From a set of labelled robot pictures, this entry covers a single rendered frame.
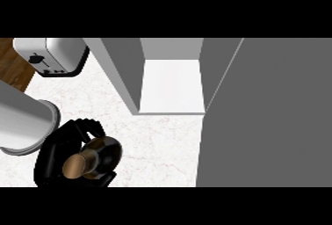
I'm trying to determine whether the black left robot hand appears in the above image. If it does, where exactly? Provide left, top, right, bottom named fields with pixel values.
left=33, top=118, right=119, bottom=188

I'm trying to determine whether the dark wine bottle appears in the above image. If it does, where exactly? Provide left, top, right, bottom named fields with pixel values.
left=61, top=135, right=125, bottom=180

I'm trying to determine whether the grey open cabinet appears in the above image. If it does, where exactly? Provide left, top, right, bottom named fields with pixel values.
left=83, top=37, right=246, bottom=116

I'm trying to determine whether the silver toaster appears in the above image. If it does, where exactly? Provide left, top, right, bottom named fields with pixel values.
left=12, top=37, right=92, bottom=78

